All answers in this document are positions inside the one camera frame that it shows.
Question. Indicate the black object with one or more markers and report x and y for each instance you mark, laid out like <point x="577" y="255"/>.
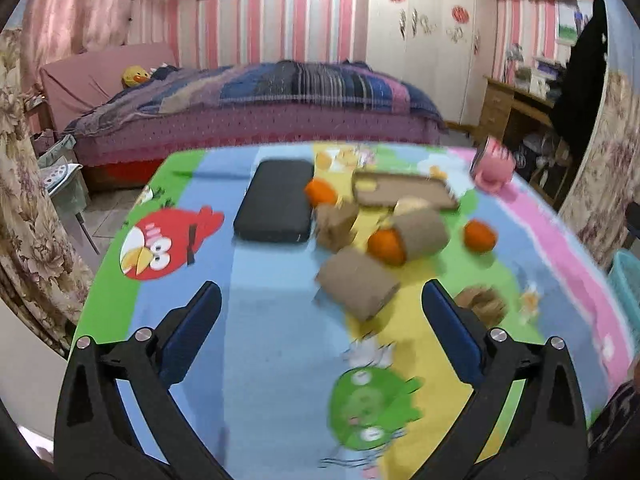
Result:
<point x="634" y="222"/>

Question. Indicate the brown paper piece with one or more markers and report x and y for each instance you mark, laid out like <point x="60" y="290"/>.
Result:
<point x="336" y="225"/>

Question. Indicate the bed with purple sheet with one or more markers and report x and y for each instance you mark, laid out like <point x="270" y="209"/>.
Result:
<point x="280" y="132"/>

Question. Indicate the small wall photo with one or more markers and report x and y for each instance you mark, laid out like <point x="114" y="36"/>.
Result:
<point x="570" y="22"/>

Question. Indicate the orange fruit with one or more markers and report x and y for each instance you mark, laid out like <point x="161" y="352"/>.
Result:
<point x="480" y="235"/>
<point x="387" y="246"/>
<point x="320" y="192"/>

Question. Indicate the pink patterned curtain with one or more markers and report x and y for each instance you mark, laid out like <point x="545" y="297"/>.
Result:
<point x="80" y="5"/>

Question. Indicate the cartoon bird printed tablecloth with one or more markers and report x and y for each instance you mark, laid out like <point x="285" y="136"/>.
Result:
<point x="270" y="360"/>

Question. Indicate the brown paper ball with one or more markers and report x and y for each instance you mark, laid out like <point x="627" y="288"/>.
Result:
<point x="482" y="302"/>

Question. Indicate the white wardrobe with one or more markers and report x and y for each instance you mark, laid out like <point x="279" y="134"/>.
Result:
<point x="425" y="60"/>

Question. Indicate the teal plastic basket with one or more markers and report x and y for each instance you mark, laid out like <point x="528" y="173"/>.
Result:
<point x="625" y="280"/>

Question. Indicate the pink mug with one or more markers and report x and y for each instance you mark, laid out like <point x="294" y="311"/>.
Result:
<point x="492" y="165"/>

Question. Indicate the brown paper roll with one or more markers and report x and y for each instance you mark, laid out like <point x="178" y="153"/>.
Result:
<point x="357" y="282"/>
<point x="425" y="232"/>

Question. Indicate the wooden desk with drawers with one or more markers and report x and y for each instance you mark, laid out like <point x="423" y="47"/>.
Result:
<point x="500" y="105"/>

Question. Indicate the black rectangular case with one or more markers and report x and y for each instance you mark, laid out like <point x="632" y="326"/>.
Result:
<point x="275" y="200"/>

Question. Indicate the pink covered headboard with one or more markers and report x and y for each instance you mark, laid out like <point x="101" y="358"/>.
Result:
<point x="85" y="80"/>

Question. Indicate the floral curtain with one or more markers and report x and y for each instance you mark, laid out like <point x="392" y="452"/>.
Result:
<point x="30" y="210"/>
<point x="605" y="170"/>

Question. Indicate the striped patchwork blanket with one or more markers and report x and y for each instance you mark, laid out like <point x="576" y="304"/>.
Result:
<point x="300" y="85"/>

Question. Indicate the desk lamp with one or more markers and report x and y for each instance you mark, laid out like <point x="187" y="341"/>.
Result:
<point x="513" y="60"/>

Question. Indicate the black hanging coat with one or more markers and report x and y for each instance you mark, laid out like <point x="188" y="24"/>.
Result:
<point x="582" y="75"/>

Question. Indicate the brown translucent phone case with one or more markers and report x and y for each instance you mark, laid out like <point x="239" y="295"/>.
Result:
<point x="402" y="190"/>

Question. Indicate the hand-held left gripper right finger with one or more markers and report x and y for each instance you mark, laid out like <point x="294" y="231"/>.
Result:
<point x="450" y="330"/>

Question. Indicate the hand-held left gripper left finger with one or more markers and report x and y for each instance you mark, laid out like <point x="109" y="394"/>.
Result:
<point x="192" y="330"/>

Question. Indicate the brown paper roll front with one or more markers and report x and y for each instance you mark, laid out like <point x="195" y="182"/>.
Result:
<point x="357" y="282"/>

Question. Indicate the dark patterned clothing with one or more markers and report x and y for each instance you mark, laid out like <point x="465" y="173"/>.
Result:
<point x="617" y="435"/>

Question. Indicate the yellow duck plush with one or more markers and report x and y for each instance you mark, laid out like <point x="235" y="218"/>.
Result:
<point x="135" y="76"/>

